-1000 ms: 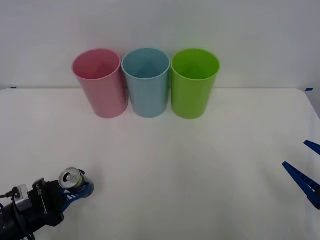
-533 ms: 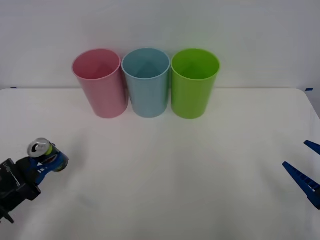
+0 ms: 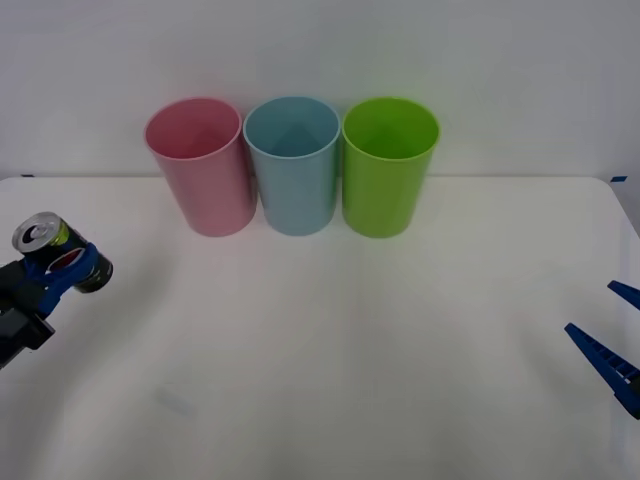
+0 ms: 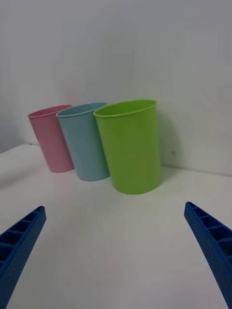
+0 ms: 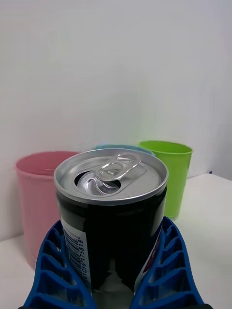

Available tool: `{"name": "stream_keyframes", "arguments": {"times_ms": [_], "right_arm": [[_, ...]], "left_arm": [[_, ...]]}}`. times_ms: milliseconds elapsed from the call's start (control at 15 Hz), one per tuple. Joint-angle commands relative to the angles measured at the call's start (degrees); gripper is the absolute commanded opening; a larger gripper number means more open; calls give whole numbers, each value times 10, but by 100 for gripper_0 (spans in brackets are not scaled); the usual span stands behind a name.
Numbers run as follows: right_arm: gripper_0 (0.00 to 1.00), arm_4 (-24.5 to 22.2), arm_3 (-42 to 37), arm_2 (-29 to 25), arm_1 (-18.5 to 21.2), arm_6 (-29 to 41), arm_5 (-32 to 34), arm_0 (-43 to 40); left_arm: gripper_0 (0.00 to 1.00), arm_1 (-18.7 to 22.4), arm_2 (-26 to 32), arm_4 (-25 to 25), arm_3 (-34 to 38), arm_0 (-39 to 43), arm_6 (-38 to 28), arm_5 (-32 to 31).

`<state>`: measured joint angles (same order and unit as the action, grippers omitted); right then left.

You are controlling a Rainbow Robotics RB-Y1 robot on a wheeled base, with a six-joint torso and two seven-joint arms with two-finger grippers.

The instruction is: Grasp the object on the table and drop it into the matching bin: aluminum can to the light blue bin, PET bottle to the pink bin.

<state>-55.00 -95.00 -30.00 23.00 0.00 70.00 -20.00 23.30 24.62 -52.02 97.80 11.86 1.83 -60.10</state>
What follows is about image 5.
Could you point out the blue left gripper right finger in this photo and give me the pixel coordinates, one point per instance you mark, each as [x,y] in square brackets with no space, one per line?
[169,272]

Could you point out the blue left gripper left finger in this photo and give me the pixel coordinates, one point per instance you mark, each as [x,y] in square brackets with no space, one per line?
[55,277]

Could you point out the black drink can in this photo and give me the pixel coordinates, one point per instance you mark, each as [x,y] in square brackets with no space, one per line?
[113,217]

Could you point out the pink plastic bin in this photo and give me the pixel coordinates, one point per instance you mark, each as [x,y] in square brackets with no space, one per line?
[33,198]

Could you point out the green plastic bin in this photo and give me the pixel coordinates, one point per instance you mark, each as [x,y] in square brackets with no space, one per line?
[177,176]

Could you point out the pale blue plastic bin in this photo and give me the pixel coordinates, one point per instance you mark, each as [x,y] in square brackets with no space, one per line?
[125,147]

